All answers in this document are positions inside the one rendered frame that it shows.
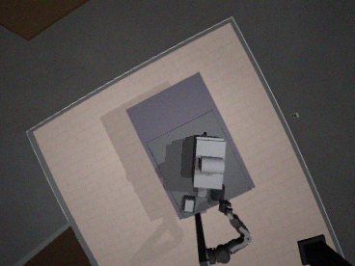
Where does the grey horizontal cylinder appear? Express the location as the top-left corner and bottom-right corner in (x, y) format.
(200, 156), (225, 174)

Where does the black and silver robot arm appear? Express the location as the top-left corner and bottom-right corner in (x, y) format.
(205, 206), (252, 266)

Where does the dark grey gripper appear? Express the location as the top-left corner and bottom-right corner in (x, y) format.
(219, 197), (231, 213)

